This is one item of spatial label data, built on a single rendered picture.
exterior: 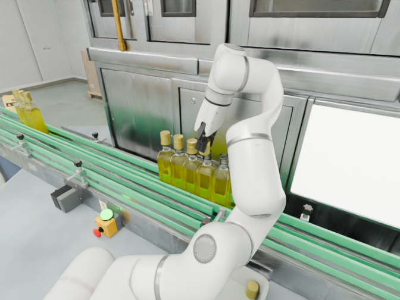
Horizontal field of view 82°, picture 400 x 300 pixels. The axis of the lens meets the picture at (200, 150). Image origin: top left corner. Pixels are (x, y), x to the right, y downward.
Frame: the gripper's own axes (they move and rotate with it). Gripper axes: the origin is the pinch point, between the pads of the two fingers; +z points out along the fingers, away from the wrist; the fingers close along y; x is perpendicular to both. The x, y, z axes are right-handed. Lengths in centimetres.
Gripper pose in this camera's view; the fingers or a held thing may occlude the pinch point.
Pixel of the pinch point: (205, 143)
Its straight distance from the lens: 70.6
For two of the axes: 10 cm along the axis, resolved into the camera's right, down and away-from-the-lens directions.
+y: -5.2, 4.4, -7.3
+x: 8.3, 4.8, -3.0
